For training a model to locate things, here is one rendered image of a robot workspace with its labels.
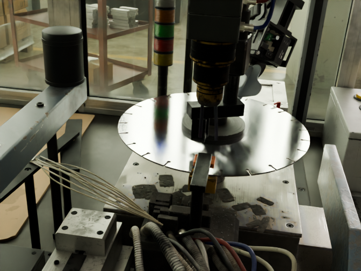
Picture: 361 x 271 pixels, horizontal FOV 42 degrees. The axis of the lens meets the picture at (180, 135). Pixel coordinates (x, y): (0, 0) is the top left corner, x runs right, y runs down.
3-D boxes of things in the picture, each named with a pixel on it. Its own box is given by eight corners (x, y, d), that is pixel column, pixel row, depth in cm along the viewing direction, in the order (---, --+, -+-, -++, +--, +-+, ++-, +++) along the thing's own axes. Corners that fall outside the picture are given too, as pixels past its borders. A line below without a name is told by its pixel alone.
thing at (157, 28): (156, 32, 106) (156, 19, 105) (175, 34, 105) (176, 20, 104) (152, 37, 102) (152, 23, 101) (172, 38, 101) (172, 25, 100)
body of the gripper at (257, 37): (254, 53, 75) (283, -17, 75) (223, 49, 82) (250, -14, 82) (285, 72, 79) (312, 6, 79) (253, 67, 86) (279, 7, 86)
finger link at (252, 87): (242, 112, 79) (263, 62, 79) (221, 106, 84) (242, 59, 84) (254, 119, 80) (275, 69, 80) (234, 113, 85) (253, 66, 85)
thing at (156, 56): (155, 59, 109) (155, 47, 107) (174, 61, 108) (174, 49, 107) (151, 65, 105) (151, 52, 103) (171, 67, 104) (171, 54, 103)
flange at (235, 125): (193, 143, 75) (194, 129, 74) (173, 116, 85) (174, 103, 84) (255, 137, 79) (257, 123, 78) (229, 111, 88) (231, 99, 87)
